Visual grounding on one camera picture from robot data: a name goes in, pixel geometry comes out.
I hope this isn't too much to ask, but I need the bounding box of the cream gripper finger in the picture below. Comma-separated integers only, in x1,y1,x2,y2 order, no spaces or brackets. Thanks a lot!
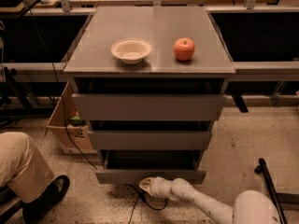
139,177,152,194

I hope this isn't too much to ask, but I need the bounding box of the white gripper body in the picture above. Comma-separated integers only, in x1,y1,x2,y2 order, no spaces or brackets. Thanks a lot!
150,176,173,199

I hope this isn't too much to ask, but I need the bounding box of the grey bottom drawer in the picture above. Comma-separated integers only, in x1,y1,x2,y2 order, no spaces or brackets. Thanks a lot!
95,150,206,184

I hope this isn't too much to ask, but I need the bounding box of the grey drawer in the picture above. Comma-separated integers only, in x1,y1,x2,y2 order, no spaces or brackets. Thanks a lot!
88,121,212,150
95,150,206,184
72,93,226,121

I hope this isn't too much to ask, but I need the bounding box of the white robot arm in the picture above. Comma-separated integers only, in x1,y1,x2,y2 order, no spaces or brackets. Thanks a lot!
139,176,282,224

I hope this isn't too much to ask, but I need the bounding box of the grey middle drawer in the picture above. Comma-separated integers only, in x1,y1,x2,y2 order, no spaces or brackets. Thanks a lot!
88,121,212,150

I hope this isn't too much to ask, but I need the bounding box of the grey top drawer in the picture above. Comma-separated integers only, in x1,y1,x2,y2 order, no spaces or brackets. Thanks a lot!
72,93,226,121

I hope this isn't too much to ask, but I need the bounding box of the grey drawer cabinet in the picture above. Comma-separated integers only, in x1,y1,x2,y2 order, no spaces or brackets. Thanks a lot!
64,6,236,161

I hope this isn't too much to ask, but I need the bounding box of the cardboard box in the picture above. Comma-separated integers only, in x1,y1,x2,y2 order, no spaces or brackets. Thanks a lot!
47,82,96,154

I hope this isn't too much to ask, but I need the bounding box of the green object in box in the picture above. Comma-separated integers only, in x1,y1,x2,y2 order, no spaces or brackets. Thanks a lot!
69,111,84,126

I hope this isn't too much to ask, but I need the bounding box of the black leather shoe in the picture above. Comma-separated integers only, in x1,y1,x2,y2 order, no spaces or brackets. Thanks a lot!
0,175,71,224

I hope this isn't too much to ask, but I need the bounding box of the black metal stand leg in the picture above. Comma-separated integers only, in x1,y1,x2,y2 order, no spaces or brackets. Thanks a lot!
254,158,299,224

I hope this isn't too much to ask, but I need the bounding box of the beige trouser leg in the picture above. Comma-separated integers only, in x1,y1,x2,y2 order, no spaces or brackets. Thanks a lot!
0,132,54,203

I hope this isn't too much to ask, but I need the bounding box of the white paper bowl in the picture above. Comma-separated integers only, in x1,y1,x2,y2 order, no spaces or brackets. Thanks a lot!
111,38,151,64

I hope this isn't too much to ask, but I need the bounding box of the red apple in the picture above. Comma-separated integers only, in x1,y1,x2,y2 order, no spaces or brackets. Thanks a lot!
174,37,195,62

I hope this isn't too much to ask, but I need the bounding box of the black floor cable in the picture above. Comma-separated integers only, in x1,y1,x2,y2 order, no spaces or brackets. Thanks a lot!
18,0,169,224

